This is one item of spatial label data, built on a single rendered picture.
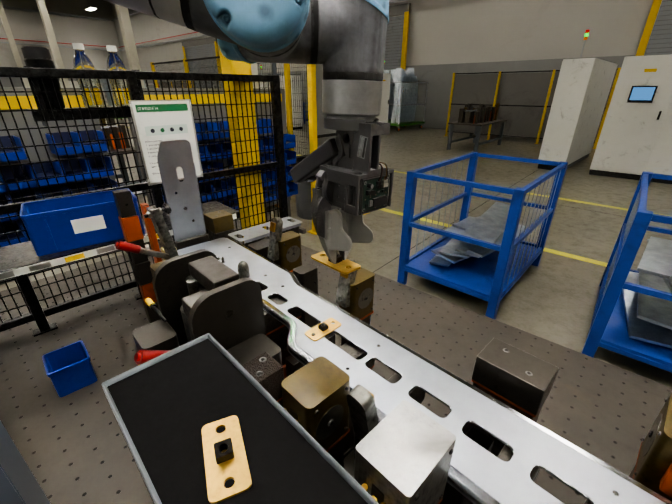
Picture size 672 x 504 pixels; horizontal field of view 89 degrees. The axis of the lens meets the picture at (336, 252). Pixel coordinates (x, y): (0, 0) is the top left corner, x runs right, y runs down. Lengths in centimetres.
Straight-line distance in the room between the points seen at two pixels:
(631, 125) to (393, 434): 799
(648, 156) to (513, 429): 781
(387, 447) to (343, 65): 44
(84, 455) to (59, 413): 19
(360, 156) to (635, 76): 790
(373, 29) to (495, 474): 60
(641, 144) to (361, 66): 795
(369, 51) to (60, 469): 107
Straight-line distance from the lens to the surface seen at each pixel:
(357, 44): 44
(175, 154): 129
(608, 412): 126
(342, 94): 44
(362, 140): 44
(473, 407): 68
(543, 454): 66
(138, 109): 154
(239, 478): 39
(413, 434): 48
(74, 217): 134
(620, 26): 1461
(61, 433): 121
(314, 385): 56
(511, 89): 1273
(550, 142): 841
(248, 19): 29
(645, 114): 826
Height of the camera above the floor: 149
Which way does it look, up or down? 25 degrees down
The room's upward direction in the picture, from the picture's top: straight up
